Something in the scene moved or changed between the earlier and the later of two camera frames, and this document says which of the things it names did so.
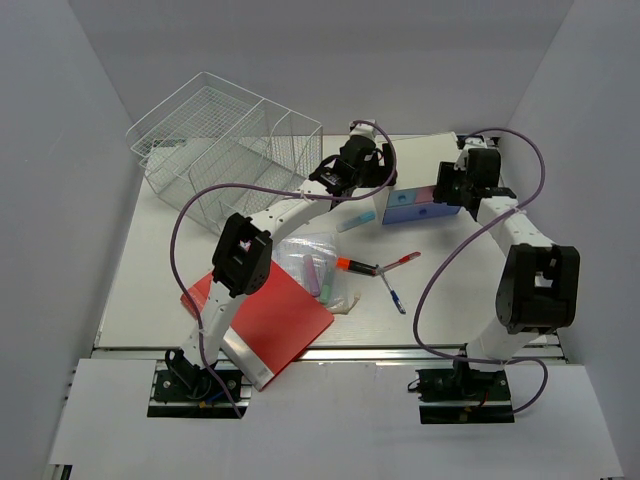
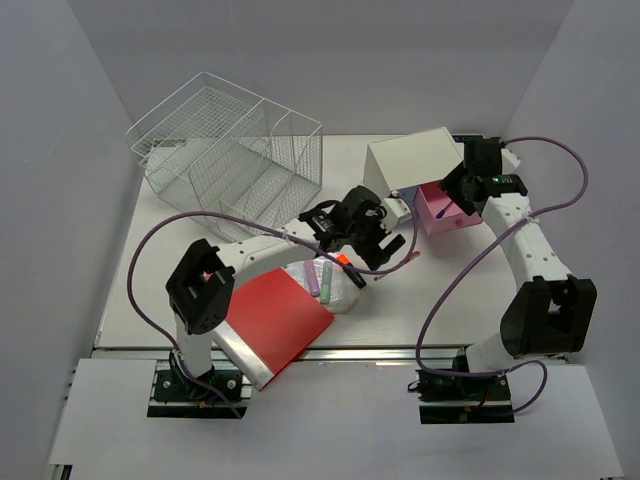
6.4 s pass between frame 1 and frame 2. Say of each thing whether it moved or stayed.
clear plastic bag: stayed
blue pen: moved
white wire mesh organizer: stayed
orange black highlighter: moved
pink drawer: moved
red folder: stayed
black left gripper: moved
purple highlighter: stayed
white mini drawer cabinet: stayed
